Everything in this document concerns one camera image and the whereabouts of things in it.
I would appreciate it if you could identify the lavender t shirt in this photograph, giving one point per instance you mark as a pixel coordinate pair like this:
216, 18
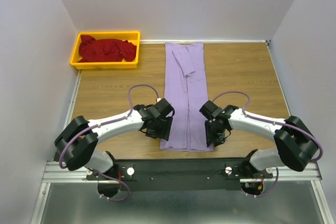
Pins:
186, 90

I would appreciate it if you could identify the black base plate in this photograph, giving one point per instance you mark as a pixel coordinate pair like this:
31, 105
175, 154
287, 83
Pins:
185, 174

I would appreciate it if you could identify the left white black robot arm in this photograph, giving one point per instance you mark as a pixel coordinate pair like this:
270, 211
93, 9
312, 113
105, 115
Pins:
77, 143

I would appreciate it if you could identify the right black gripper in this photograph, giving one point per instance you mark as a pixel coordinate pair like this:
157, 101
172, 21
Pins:
213, 134

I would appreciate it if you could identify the left side aluminium rail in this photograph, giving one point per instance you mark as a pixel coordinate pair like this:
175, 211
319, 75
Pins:
72, 101

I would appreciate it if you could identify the red t shirt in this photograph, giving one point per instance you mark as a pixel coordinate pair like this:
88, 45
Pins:
105, 50

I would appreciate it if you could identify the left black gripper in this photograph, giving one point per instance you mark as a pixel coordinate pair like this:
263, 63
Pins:
161, 128

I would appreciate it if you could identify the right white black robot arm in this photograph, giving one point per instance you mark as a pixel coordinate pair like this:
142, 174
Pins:
295, 146

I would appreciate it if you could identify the yellow plastic bin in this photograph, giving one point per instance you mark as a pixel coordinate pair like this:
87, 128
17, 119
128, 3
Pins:
130, 36

